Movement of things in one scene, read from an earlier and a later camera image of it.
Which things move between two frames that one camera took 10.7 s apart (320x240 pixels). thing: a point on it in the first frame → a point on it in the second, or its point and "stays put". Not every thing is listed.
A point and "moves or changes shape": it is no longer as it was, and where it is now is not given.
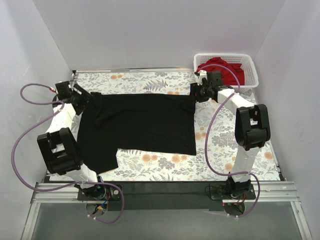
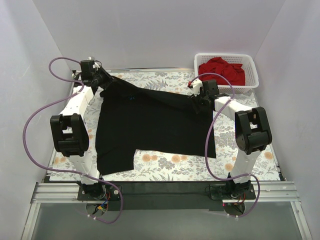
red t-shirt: (227, 77) stays put
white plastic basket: (250, 79) stays put
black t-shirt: (156, 123) moves or changes shape
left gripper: (84, 94) → (103, 75)
